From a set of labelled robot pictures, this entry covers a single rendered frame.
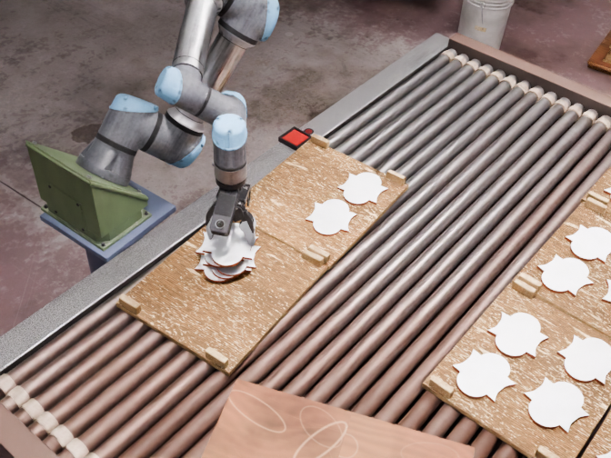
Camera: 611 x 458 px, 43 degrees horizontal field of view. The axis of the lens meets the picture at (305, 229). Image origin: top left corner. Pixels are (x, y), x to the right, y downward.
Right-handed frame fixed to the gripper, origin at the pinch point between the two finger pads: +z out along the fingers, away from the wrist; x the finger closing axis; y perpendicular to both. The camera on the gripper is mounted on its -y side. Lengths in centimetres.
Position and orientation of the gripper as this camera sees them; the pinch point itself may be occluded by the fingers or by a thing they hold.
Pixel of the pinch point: (230, 242)
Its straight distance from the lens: 194.0
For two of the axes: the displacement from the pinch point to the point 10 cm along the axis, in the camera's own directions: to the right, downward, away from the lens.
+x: -9.8, -1.5, 1.0
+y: 1.8, -6.8, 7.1
